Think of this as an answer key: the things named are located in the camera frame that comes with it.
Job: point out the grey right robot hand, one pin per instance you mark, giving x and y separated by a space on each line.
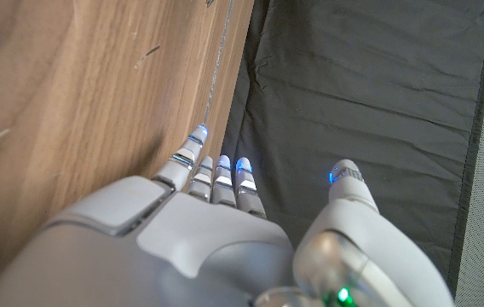
182 239

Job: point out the grey tape outline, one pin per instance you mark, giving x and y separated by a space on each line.
218 64

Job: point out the black backdrop curtain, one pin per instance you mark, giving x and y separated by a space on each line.
353 85

